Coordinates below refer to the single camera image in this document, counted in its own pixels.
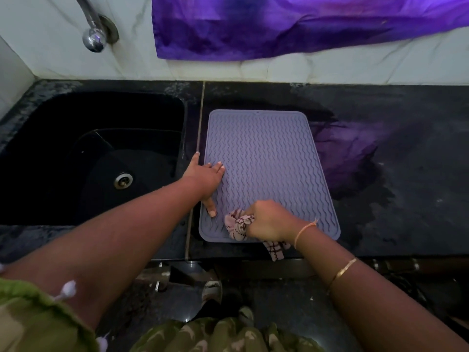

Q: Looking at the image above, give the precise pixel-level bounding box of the person's left forearm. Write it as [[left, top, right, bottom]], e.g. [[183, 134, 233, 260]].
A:
[[0, 177, 202, 330]]

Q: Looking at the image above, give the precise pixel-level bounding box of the gold bangle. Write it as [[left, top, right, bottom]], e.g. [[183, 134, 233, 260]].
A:
[[326, 258, 357, 294]]

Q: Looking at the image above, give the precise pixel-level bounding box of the steel vessel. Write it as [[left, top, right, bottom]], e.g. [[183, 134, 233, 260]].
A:
[[154, 261, 224, 324]]

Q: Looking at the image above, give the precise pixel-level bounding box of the chrome wall tap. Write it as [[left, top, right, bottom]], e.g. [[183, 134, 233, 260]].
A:
[[73, 0, 119, 53]]

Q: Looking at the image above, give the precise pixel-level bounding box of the green patterned garment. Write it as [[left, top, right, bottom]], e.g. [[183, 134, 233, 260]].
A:
[[0, 264, 327, 352]]

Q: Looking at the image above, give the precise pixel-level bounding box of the lilac ribbed silicone drying mat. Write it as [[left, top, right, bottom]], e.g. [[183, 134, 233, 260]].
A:
[[199, 109, 341, 242]]

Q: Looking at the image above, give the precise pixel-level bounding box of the orange thread bracelet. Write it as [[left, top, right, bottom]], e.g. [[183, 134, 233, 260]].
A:
[[294, 219, 319, 251]]

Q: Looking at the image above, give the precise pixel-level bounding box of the black stone sink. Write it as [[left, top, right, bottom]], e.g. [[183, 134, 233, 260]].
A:
[[0, 91, 188, 227]]

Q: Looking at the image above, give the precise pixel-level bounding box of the person's right hand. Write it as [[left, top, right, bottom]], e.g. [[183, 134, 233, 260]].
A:
[[244, 200, 305, 250]]

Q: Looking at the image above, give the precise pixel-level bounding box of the person's left hand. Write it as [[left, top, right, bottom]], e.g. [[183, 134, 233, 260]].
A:
[[182, 152, 225, 218]]

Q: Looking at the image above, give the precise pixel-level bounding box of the white checked dish cloth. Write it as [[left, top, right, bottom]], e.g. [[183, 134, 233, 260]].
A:
[[224, 209, 292, 262]]

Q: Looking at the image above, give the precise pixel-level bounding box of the purple hanging cloth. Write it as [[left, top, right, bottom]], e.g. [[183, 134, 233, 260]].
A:
[[151, 0, 469, 62]]

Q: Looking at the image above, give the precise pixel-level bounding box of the person's right forearm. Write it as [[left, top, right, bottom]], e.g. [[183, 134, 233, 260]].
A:
[[293, 221, 469, 352]]

